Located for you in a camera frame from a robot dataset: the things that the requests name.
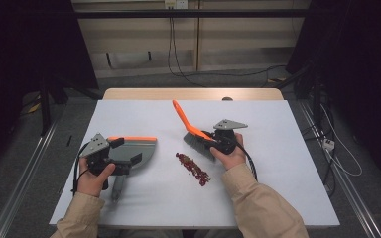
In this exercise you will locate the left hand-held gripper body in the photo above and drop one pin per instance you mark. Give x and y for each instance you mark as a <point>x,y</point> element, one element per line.
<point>94,147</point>

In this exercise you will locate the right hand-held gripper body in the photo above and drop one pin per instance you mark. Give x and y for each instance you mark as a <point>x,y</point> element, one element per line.
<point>226,140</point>

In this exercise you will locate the grey dustpan with orange edge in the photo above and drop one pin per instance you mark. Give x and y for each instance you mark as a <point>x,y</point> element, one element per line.
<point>140,147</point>

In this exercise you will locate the red beans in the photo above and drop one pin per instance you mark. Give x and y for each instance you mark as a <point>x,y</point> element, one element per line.
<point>193,168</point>

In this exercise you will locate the orange brush with grey bristles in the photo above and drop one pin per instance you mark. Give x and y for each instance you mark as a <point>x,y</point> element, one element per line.
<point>182,115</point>

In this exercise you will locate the person's right hand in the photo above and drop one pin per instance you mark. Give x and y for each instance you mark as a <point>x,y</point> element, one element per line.
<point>231,158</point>

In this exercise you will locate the person's left hand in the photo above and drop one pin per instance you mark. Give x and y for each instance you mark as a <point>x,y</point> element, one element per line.
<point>92,181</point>

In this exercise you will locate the dark round table grommet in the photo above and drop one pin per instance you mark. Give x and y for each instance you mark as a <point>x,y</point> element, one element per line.
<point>227,98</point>

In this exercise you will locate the wooden table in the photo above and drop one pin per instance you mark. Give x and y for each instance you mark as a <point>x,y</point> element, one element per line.
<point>191,94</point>

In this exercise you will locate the black metal stand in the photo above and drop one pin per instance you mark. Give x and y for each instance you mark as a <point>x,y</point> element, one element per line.
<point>317,95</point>
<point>44,105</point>

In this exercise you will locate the white power strip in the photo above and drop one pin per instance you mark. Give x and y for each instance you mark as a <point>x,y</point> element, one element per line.
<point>328,144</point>

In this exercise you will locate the dark curtain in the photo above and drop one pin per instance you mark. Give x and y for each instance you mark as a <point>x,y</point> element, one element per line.
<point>360,66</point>
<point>29,49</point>

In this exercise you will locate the black horizontal metal bar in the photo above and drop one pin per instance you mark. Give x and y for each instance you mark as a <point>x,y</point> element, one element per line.
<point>191,13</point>

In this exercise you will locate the aluminium floor rail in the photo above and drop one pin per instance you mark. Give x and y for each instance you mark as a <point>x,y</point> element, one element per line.
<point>350,195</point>
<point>23,181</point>

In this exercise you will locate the white wall socket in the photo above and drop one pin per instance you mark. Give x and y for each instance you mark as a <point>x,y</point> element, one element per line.
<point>176,4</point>

